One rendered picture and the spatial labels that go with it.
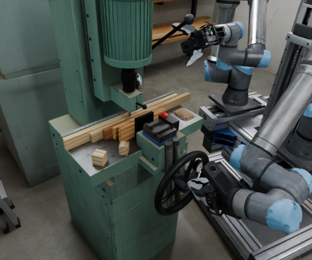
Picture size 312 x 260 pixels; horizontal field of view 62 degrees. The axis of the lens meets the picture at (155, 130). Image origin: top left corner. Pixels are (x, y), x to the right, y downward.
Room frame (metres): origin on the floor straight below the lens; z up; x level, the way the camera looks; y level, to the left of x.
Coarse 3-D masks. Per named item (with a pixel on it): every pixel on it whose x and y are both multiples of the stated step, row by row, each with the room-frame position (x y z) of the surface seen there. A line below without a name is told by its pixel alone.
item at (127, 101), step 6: (114, 84) 1.00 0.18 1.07; (120, 84) 1.01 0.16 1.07; (114, 90) 0.97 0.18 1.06; (120, 90) 0.95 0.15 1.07; (138, 90) 0.96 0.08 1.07; (114, 96) 0.97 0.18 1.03; (120, 96) 0.94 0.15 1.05; (126, 96) 0.91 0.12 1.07; (132, 96) 0.90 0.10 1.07; (138, 96) 0.92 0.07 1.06; (114, 102) 0.97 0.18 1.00; (120, 102) 0.94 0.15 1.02; (126, 102) 0.91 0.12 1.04; (132, 102) 0.90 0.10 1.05; (138, 102) 0.92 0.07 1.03; (126, 108) 0.91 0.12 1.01; (132, 108) 0.90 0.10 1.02; (138, 108) 0.92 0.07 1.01
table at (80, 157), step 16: (192, 112) 1.08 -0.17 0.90; (192, 128) 0.99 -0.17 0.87; (80, 144) 0.80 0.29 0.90; (96, 144) 0.81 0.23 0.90; (112, 144) 0.81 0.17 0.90; (80, 160) 0.71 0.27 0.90; (112, 160) 0.72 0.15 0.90; (128, 160) 0.74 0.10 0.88; (144, 160) 0.76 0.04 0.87; (96, 176) 0.65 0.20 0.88; (112, 176) 0.69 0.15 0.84
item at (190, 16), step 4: (188, 16) 0.92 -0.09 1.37; (192, 16) 0.92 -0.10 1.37; (184, 20) 0.93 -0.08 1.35; (188, 20) 0.91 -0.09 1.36; (192, 20) 0.92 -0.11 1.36; (180, 24) 0.95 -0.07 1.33; (184, 24) 0.94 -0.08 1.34; (188, 24) 0.92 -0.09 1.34; (176, 28) 0.96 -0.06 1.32; (172, 32) 0.98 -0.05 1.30; (164, 36) 1.01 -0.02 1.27; (168, 36) 0.99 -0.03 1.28; (160, 40) 1.02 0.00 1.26; (164, 40) 1.01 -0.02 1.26; (156, 44) 1.04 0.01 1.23; (152, 48) 1.06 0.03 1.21
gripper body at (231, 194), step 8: (208, 184) 0.57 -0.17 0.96; (208, 192) 0.52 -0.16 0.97; (216, 192) 0.52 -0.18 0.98; (232, 192) 0.49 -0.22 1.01; (208, 200) 0.53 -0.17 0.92; (216, 200) 0.51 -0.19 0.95; (232, 200) 0.47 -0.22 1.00; (208, 208) 0.52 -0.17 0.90; (216, 208) 0.50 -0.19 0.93; (224, 208) 0.50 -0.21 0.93; (232, 208) 0.46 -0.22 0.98; (232, 216) 0.48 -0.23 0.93
